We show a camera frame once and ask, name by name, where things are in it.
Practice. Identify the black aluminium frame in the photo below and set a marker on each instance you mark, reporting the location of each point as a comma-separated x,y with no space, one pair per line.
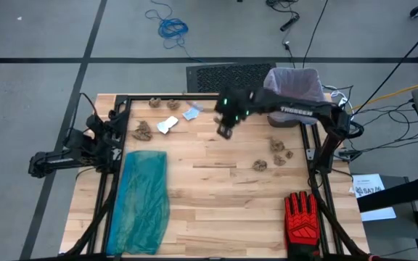
158,96

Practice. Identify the black perforated floor grate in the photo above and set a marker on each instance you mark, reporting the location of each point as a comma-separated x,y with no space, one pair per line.
212,78

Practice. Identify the white printed sheet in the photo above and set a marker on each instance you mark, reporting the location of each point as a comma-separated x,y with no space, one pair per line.
374,180

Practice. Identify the teal trash bag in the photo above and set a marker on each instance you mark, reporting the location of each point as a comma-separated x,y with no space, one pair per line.
142,203

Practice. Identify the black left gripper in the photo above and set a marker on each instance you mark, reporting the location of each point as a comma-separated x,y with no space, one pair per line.
111,130

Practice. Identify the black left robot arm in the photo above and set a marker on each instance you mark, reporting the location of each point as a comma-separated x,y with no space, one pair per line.
49,161

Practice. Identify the blue white wrapper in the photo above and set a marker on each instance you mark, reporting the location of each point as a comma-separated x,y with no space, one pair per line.
191,114

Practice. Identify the clear plastic wrapper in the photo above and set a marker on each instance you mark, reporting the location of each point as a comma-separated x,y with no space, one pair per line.
195,105

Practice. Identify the red work glove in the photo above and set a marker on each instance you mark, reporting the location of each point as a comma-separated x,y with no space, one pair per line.
301,221

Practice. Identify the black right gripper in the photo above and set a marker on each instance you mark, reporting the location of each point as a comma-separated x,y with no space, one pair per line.
236,103

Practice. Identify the tiny brown paper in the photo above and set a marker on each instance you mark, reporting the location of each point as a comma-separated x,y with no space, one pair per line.
289,154

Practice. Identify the large brown paper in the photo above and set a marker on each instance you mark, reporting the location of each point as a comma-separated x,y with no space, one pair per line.
143,131

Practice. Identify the white paper scrap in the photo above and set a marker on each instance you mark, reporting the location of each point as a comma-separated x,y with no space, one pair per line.
167,124

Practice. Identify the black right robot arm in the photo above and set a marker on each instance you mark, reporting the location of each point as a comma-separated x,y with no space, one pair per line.
296,108

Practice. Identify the brown paper ball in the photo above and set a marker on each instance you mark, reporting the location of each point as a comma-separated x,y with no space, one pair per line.
276,145
173,104
278,160
154,102
259,165

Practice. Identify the white power strip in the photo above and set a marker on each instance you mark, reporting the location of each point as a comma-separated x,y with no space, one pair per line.
342,102

